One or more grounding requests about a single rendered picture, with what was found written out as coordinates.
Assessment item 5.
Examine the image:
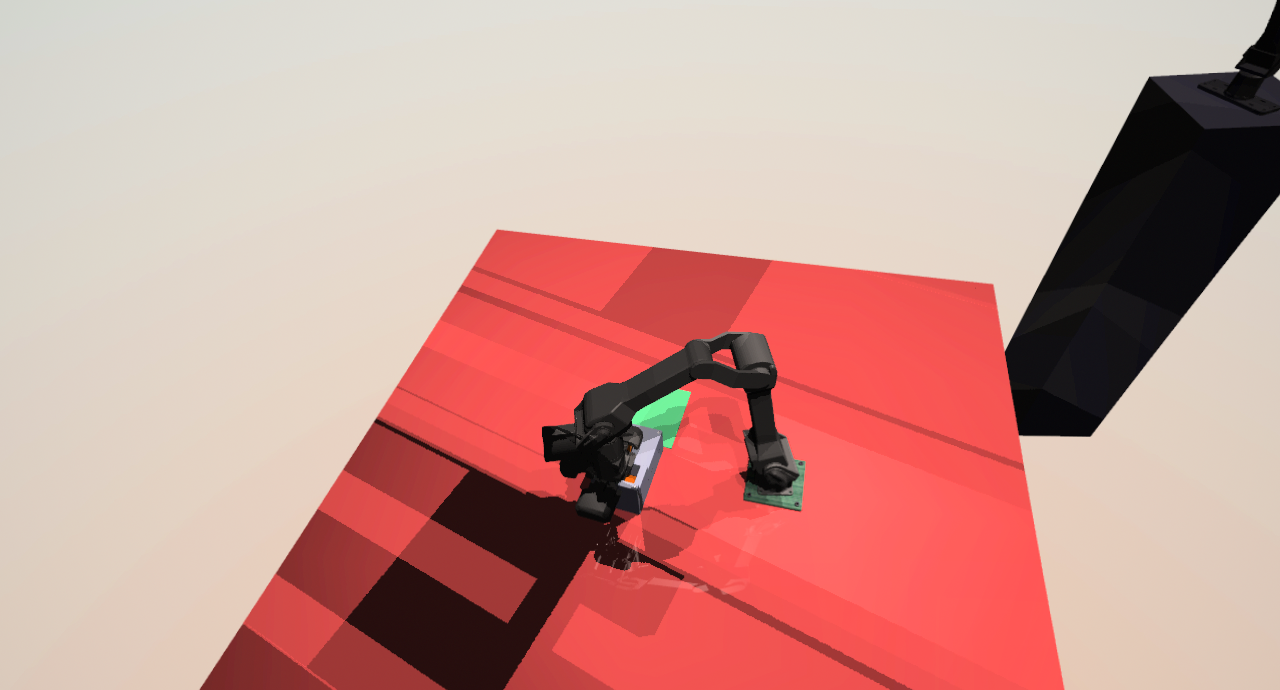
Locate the orange l-shaped part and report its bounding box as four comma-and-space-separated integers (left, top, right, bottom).
625, 445, 637, 483

